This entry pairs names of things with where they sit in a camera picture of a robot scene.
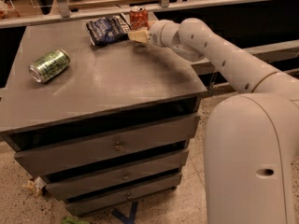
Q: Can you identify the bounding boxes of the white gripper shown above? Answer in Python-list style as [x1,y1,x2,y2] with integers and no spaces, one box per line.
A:
[128,20,178,48]

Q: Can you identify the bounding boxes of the red coke can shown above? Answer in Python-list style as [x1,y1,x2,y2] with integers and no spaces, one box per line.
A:
[129,6,148,30]

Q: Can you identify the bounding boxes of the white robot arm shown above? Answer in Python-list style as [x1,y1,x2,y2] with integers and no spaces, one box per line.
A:
[128,19,299,224]

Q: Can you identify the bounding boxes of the blue chip bag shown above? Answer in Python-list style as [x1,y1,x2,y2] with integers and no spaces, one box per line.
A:
[86,15,130,47]

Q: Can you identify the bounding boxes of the green soda can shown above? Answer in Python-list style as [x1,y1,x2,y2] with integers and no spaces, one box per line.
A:
[29,49,70,83]

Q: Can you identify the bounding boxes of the grey metal railing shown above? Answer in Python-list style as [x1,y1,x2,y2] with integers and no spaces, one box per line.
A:
[0,0,299,30]

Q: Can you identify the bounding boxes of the top grey drawer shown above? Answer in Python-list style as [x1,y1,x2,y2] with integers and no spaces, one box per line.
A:
[15,113,199,176]

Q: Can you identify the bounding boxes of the grey drawer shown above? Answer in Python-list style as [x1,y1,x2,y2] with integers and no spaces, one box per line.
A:
[15,113,199,176]
[46,148,189,201]
[65,173,182,216]

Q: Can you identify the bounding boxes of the bottom grey drawer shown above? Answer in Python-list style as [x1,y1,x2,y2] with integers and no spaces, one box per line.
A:
[65,173,182,216]

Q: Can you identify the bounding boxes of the middle grey drawer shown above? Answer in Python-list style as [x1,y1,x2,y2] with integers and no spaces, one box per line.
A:
[46,148,189,201]

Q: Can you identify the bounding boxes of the blue tape on floor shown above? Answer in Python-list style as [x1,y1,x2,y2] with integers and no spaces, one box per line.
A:
[111,201,139,224]

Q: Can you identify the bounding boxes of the crumpled paper scrap on floor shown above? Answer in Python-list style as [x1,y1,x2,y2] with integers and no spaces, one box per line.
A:
[22,176,46,197]

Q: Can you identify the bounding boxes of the green object on floor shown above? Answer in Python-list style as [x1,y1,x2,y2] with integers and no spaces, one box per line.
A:
[61,217,91,224]

